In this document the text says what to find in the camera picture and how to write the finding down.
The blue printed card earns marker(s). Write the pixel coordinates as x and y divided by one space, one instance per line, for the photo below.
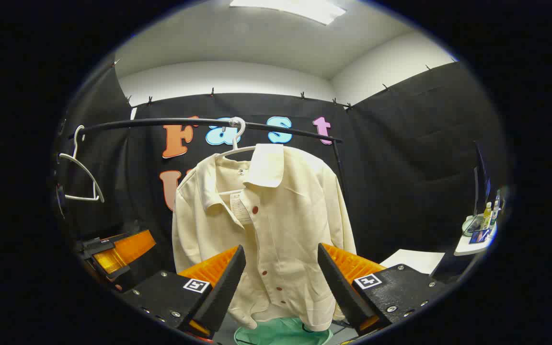
478 236

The green laundry hamper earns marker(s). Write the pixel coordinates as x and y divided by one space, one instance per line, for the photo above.
276 334

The small white table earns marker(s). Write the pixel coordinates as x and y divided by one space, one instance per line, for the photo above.
465 249

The glass bowl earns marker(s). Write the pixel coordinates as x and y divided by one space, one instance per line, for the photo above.
472 226

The white plastic hanger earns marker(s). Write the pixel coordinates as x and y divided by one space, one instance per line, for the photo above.
82 197
235 151

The black monitor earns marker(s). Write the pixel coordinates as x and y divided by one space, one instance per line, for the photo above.
481 182

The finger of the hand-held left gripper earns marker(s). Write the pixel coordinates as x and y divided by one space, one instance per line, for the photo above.
130 247

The row of black clips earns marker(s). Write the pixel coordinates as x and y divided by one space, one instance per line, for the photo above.
212 91

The yellow liquid bottle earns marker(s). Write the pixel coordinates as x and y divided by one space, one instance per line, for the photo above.
487 218

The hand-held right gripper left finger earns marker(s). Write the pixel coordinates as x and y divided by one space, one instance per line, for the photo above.
218 292

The white paper sheet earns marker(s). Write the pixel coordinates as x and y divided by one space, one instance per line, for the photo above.
415 261

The cream button jacket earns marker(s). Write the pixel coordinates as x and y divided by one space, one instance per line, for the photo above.
295 215

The ceiling light panel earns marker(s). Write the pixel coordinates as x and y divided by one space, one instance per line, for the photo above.
295 8

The black clothes rail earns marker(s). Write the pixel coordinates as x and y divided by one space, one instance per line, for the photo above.
161 121

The black backdrop cloth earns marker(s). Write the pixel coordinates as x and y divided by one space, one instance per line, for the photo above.
400 167

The clear green-capped bottle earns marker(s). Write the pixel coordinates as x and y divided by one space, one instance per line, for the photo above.
495 211

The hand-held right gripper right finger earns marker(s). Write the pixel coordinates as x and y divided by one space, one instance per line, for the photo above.
343 287

